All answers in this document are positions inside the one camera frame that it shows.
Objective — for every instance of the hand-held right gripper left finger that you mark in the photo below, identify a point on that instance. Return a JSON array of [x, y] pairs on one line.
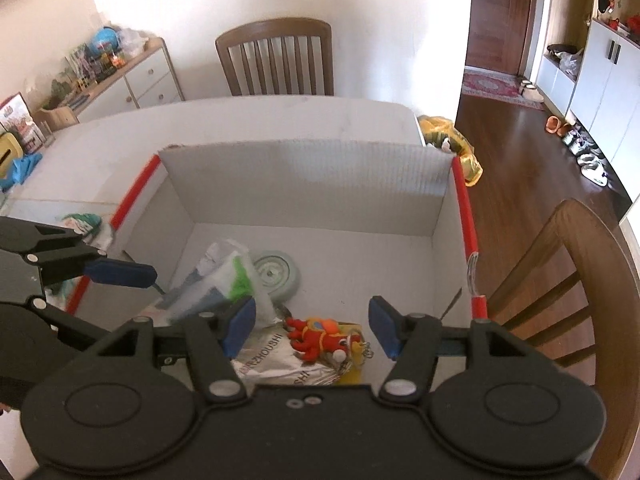
[[240, 325]]

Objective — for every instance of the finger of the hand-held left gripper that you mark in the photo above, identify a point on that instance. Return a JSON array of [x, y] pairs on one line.
[[70, 322], [120, 272]]

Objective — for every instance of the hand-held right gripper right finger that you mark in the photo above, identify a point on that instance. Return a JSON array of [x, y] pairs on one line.
[[384, 327]]

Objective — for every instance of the white plastic bag green print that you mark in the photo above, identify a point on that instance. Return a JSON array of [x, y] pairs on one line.
[[220, 280]]

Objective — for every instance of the silver snack packet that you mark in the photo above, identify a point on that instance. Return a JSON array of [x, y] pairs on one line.
[[280, 365]]

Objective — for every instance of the pale round disc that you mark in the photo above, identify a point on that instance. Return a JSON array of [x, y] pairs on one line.
[[277, 275]]

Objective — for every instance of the green white cartoon face pouch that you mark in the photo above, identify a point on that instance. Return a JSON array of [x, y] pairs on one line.
[[82, 221]]

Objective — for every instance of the red cardboard shoebox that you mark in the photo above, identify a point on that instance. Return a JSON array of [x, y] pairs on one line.
[[310, 185]]

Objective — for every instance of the blue cloth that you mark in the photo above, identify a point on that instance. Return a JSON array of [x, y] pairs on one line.
[[22, 170]]

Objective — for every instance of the yellow tissue box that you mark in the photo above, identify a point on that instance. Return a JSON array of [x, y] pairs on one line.
[[9, 155]]

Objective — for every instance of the wooden tray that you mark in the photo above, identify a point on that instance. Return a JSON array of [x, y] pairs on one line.
[[57, 117]]

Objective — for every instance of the yellow plastic bag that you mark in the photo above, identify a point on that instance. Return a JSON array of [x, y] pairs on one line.
[[462, 160]]

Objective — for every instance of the white sideboard with wooden top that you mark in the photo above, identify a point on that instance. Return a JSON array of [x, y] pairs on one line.
[[145, 80]]

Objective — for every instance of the wooden slat-back chair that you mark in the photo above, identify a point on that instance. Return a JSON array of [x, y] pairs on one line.
[[275, 32], [565, 240]]

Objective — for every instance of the clear plastic bag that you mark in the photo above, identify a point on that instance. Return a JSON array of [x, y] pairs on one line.
[[134, 40]]

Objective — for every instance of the blue globe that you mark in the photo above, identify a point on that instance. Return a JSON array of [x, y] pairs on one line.
[[106, 39]]

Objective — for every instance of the patterned door mat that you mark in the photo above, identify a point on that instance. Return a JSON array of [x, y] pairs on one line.
[[495, 87]]

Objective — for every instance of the pair of orange slippers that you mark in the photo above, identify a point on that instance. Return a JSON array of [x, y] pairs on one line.
[[556, 125]]

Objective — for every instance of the row of white shoes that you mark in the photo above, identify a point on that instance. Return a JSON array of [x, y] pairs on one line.
[[590, 157]]

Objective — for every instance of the pair of white slippers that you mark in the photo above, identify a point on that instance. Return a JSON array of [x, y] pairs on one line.
[[531, 89]]

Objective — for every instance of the grey bag in cabinet niche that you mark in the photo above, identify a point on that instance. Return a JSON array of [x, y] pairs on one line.
[[567, 62]]

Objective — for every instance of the brown entrance door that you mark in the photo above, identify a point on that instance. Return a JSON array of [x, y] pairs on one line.
[[500, 10]]

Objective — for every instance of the white wall cabinet unit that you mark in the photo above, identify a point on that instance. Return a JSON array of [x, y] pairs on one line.
[[605, 85]]

